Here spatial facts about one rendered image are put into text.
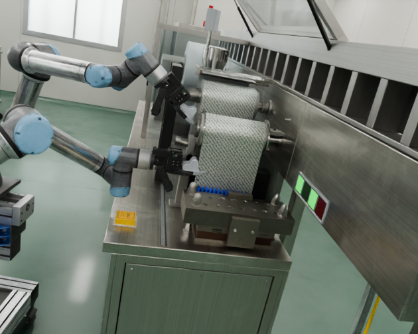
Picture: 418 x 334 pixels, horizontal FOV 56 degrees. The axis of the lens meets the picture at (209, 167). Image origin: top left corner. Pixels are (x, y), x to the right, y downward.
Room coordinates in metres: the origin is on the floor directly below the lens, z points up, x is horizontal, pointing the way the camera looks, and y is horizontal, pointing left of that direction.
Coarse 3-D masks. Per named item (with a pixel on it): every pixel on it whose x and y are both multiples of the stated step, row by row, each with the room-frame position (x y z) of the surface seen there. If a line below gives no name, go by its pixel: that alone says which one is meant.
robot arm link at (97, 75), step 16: (16, 48) 1.44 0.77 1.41; (32, 48) 1.45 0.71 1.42; (16, 64) 1.42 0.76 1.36; (32, 64) 1.41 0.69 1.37; (48, 64) 1.39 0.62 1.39; (64, 64) 1.37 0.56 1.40; (80, 64) 1.36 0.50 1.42; (96, 64) 1.36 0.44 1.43; (80, 80) 1.36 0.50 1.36; (96, 80) 1.30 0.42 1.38; (112, 80) 1.35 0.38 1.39
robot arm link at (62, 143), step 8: (24, 104) 1.23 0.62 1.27; (56, 128) 1.33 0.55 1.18; (56, 136) 1.30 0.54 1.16; (64, 136) 1.33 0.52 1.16; (56, 144) 1.30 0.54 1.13; (64, 144) 1.32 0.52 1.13; (72, 144) 1.34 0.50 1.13; (80, 144) 1.37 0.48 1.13; (64, 152) 1.33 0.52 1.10; (72, 152) 1.34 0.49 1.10; (80, 152) 1.36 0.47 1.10; (88, 152) 1.39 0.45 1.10; (96, 152) 1.43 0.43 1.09; (72, 160) 1.37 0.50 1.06; (80, 160) 1.37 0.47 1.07; (88, 160) 1.38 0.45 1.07; (96, 160) 1.40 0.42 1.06; (104, 160) 1.44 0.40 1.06; (88, 168) 1.40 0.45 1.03; (96, 168) 1.41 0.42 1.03; (104, 168) 1.42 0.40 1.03
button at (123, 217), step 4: (120, 212) 1.30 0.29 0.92; (124, 212) 1.31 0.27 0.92; (128, 212) 1.31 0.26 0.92; (132, 212) 1.32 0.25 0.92; (116, 216) 1.27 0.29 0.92; (120, 216) 1.27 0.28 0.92; (124, 216) 1.28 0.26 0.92; (128, 216) 1.28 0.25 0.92; (132, 216) 1.29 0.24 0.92; (116, 220) 1.25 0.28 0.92; (120, 220) 1.25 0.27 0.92; (124, 220) 1.25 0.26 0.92; (128, 220) 1.26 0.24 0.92; (132, 220) 1.26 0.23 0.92; (120, 224) 1.25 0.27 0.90; (124, 224) 1.25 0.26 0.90; (128, 224) 1.26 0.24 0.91; (132, 224) 1.26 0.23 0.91
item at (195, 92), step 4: (188, 88) 1.71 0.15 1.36; (192, 88) 1.71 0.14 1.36; (196, 88) 1.72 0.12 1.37; (200, 88) 1.73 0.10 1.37; (192, 92) 1.70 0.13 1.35; (196, 92) 1.70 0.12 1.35; (200, 92) 1.71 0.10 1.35; (192, 96) 1.70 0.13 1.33; (196, 96) 1.71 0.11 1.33; (200, 96) 1.70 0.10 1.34; (188, 100) 1.71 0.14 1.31; (192, 100) 1.71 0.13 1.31; (196, 100) 1.71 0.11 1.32
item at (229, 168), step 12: (204, 144) 1.43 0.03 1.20; (204, 156) 1.43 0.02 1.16; (216, 156) 1.44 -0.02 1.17; (228, 156) 1.45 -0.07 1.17; (240, 156) 1.46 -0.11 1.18; (252, 156) 1.47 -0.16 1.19; (204, 168) 1.43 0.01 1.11; (216, 168) 1.44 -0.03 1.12; (228, 168) 1.45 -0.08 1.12; (240, 168) 1.46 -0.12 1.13; (252, 168) 1.47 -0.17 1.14; (204, 180) 1.43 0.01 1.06; (216, 180) 1.44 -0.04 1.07; (228, 180) 1.45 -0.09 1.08; (240, 180) 1.46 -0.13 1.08; (252, 180) 1.47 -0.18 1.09
